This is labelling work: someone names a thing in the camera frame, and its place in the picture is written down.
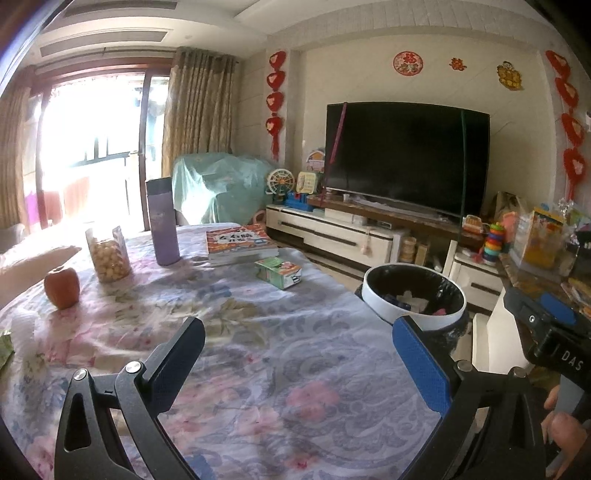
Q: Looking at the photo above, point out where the green drink carton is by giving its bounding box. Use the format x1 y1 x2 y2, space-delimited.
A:
254 257 304 290

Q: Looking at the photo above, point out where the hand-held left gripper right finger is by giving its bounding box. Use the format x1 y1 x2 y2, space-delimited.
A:
392 315 546 480

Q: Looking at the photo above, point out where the white trash bin black liner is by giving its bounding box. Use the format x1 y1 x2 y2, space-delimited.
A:
355 263 469 365

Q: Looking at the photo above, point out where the red apple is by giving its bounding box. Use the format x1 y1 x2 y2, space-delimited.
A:
44 266 81 310

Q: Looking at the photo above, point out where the brown wooden television riser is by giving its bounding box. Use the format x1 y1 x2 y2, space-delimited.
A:
307 194 485 236

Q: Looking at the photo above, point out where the purple thermos bottle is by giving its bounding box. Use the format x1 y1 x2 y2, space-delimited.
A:
145 176 181 266

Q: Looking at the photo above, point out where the orange cover book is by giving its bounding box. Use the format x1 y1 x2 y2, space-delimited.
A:
205 226 281 266

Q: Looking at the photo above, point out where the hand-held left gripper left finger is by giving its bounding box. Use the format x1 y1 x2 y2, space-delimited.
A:
54 316 206 480

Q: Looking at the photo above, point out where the round red wall sticker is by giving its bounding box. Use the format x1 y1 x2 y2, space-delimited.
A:
392 52 422 75

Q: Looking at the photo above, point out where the toy ferris wheel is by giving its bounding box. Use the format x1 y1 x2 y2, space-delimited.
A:
265 168 296 204

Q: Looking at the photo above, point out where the white television cabinet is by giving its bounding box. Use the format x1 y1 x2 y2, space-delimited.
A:
265 203 509 315

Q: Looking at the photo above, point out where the tan bag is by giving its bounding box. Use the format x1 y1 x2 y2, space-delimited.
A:
494 191 527 222

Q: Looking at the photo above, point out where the pink toy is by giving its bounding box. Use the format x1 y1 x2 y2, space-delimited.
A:
501 212 520 243

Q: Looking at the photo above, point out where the person's right hand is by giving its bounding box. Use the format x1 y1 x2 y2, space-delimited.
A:
540 386 591 463

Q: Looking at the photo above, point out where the black flat screen television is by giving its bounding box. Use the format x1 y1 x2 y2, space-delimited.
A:
324 102 491 220

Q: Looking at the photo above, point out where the sliding glass balcony door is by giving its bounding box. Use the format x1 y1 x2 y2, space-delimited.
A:
28 69 174 232

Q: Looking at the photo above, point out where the cartoon paper card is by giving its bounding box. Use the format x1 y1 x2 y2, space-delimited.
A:
305 148 328 174

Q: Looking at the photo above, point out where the yellow green toy telephone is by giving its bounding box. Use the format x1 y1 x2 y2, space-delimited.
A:
295 171 319 195

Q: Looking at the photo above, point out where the gold figure wall sticker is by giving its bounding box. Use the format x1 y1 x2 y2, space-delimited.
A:
496 61 525 90

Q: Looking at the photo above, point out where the beige patterned curtain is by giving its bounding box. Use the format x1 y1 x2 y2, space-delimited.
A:
161 48 237 174
0 78 35 229

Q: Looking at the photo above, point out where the teal covered armchair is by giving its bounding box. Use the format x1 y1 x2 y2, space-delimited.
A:
172 152 278 227

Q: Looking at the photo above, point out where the red heart hanging decoration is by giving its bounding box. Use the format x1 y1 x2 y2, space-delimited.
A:
545 50 589 199
264 51 288 160

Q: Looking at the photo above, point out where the colourful stacking ring toy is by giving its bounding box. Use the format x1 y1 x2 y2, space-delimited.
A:
480 222 506 265

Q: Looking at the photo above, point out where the bag of round snacks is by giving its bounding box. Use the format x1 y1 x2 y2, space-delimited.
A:
85 225 132 283

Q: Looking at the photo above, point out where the pink stick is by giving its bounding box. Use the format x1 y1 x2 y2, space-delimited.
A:
330 102 348 164

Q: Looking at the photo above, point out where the white low cabinet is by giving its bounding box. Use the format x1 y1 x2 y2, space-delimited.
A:
471 314 504 370

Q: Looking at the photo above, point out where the yellow box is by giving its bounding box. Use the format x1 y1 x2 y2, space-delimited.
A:
517 210 566 271

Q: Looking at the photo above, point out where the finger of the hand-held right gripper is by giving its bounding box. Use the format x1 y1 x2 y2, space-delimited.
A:
539 292 591 331
503 286 551 343

